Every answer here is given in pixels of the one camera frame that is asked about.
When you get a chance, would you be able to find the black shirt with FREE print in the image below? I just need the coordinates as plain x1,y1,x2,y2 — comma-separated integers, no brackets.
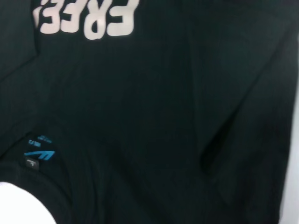
0,0,299,224

